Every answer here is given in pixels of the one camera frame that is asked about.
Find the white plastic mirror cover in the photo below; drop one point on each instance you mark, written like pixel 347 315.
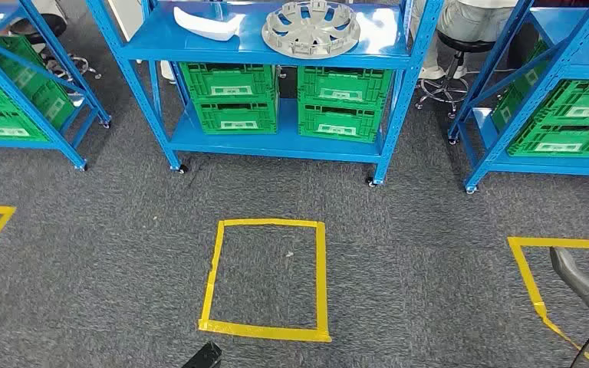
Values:
pixel 203 28

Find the black robot body part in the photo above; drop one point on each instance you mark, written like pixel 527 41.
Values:
pixel 204 356

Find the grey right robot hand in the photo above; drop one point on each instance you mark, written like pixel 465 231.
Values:
pixel 574 274

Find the black round stool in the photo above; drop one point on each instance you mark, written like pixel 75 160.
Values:
pixel 464 41
pixel 40 28

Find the person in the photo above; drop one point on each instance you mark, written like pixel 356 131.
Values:
pixel 48 6
pixel 467 20

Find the grey plastic wheel hubcap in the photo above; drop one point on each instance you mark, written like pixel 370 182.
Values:
pixel 310 30

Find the white desk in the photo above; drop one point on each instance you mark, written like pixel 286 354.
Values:
pixel 124 18

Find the blue metal shelf rack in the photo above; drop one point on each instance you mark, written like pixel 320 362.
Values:
pixel 66 61
pixel 274 51
pixel 584 35

